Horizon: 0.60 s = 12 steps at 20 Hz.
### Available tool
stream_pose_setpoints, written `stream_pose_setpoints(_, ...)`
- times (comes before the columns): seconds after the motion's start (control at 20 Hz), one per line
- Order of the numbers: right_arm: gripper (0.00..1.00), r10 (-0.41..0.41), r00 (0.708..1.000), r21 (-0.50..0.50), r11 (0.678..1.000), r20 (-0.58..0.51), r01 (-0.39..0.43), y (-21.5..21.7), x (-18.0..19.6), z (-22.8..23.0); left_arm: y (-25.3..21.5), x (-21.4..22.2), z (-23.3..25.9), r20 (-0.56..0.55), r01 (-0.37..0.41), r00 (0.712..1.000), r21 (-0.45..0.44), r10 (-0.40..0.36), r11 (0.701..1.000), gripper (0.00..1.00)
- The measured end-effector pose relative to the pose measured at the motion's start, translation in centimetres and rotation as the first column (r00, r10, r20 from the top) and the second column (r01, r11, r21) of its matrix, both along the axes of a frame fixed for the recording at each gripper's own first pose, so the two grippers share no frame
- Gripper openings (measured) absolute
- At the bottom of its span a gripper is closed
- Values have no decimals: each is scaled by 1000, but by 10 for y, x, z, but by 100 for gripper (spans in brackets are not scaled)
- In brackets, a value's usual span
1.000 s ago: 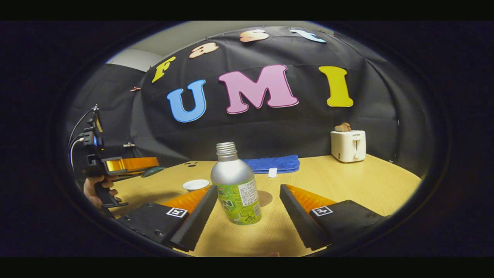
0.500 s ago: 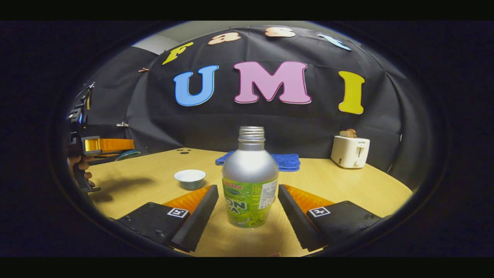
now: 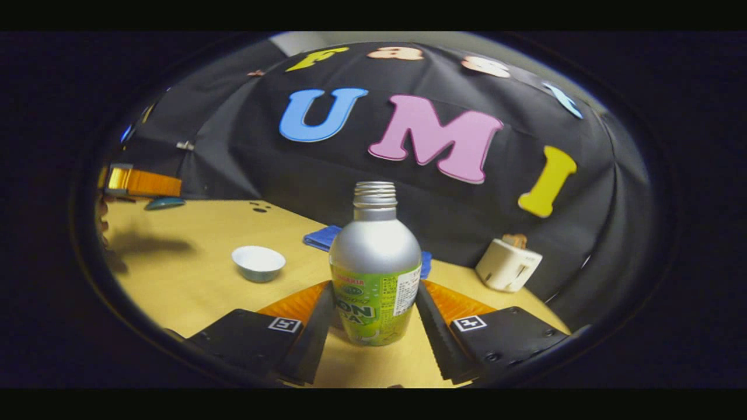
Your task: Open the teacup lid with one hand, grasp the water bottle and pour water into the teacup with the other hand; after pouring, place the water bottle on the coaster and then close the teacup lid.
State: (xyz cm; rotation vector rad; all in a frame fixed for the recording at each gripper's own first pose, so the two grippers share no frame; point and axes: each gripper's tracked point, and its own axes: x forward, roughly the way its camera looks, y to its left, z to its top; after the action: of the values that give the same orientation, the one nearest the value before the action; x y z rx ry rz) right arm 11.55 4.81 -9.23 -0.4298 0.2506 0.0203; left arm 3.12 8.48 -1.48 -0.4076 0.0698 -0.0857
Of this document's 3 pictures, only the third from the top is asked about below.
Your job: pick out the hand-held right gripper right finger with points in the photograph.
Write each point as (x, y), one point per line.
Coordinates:
(435, 332)

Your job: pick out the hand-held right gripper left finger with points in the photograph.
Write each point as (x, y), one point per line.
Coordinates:
(312, 338)

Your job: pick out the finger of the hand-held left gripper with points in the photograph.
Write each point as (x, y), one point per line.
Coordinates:
(152, 184)

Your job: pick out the white teacup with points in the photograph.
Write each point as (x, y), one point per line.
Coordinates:
(258, 262)

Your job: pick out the silver water bottle green label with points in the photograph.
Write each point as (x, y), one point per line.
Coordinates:
(373, 262)

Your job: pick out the silver metal clip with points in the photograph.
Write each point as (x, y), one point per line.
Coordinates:
(185, 145)

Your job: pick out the white toaster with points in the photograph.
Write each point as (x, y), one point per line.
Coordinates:
(508, 265)

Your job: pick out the blue folded towel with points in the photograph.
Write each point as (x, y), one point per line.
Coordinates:
(322, 238)

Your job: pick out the bread slice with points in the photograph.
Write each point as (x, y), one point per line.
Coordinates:
(515, 240)

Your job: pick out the black backdrop cloth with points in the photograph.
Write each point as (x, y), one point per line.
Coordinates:
(443, 210)

